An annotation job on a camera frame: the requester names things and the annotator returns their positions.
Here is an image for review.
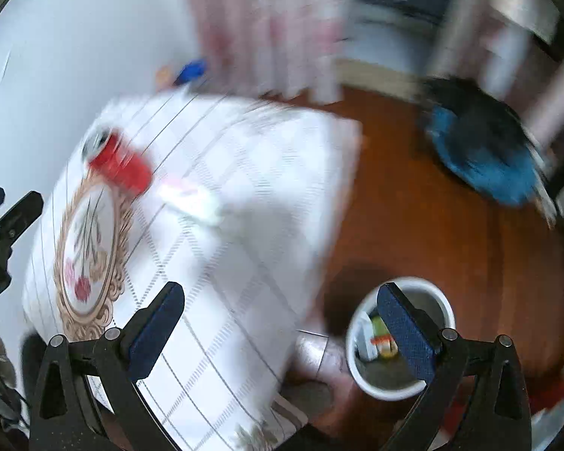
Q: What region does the yellow box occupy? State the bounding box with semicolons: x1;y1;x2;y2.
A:
371;334;398;359

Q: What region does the green white box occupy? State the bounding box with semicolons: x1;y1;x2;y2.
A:
372;316;390;338

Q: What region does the white round trash bin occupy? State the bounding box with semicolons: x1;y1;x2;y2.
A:
345;277;455;402

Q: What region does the red soda can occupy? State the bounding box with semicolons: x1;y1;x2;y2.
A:
82;127;153;197

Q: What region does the white pink box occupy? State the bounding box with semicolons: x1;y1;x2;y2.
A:
153;174;224;227

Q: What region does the white patterned tablecloth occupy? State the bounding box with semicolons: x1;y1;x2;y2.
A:
22;91;362;450

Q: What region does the blue black clothes pile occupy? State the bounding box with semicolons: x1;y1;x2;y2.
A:
420;77;541;208

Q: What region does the small orange bottle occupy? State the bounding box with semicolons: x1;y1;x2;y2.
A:
156;66;175;90

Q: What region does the blue lid jar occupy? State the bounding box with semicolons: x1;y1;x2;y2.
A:
174;59;208;86

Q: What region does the clothes rack with coats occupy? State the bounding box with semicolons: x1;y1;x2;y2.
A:
425;0;564;221

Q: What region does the pink floral curtain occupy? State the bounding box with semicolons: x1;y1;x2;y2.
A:
188;0;351;105

